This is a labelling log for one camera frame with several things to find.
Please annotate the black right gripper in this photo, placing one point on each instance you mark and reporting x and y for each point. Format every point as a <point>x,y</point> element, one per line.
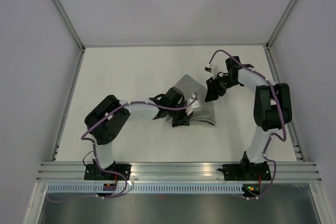
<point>213,89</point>

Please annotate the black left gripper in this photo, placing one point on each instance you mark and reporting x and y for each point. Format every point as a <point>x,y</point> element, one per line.
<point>184,120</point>

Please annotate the grey cloth napkin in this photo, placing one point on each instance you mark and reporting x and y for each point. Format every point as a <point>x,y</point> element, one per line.
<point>206,114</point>

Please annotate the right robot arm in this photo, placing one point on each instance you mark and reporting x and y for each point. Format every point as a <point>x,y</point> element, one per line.
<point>272,111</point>

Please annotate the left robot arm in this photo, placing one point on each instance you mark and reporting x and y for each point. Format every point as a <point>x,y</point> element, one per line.
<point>106,120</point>

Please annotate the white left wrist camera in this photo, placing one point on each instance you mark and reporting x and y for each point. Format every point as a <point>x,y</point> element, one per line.
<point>192,105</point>

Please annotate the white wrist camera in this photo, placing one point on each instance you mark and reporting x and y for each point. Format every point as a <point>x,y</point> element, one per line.
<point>192,105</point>
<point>212,69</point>

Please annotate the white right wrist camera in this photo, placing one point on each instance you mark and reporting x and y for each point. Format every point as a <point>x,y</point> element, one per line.
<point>212,69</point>

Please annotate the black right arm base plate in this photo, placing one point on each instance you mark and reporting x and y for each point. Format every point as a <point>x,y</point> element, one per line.
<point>253,172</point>

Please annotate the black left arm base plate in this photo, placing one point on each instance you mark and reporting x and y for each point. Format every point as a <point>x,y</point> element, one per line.
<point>92,172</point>

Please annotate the aluminium front rail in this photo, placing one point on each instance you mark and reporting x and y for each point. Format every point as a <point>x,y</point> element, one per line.
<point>184,172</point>

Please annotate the left aluminium frame post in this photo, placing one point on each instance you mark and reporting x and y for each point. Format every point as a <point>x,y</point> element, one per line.
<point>68,24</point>

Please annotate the aluminium frame post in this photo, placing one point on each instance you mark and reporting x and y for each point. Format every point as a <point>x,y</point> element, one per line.
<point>285,15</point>
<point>68,24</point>

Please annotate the white slotted cable duct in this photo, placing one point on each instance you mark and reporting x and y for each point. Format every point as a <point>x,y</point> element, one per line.
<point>149,188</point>

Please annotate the right aluminium frame post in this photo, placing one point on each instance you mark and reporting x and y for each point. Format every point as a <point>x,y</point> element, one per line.
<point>285,15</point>

